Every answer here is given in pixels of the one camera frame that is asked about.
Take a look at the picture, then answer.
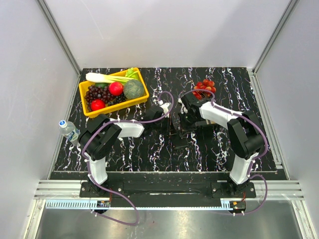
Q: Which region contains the black leather card holder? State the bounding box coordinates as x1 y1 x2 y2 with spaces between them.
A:
172 135 188 150

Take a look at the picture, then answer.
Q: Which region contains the plastic water bottle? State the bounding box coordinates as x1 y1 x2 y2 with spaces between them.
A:
59 120 80 147

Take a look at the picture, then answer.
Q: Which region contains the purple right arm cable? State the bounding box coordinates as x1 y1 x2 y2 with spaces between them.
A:
183 89 270 217

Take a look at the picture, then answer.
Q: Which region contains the dark purple grape bunch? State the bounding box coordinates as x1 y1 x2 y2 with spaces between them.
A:
84 85 127 107

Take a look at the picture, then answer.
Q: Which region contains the green melon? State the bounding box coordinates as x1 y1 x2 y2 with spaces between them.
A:
123 80 145 100

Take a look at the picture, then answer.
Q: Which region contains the red tomato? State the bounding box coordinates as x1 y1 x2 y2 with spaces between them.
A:
90 99 105 111

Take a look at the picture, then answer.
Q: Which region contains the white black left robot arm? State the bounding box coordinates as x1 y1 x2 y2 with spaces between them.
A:
79 103 173 197

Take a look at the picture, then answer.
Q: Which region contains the red apple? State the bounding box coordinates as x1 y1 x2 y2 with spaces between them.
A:
109 82 124 96

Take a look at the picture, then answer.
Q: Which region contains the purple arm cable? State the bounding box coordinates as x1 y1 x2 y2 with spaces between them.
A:
81 91 174 227
183 89 270 217

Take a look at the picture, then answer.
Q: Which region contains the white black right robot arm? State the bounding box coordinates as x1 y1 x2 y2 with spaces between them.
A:
179 93 268 197

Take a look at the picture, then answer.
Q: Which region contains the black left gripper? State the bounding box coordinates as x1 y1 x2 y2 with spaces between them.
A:
152 115 177 135

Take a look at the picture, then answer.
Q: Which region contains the white green leek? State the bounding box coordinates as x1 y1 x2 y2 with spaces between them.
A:
86 68 139 84

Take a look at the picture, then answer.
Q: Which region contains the black card storage box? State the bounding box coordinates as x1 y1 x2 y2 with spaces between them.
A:
195 119 219 127

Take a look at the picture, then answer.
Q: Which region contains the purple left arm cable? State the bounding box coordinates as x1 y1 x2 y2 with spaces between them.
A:
81 91 174 227

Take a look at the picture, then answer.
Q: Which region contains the red artificial berry bunch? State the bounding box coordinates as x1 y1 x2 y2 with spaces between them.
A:
192 79 216 100

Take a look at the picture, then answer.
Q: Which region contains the yellow plastic tray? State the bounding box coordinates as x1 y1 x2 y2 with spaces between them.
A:
79 68 150 118

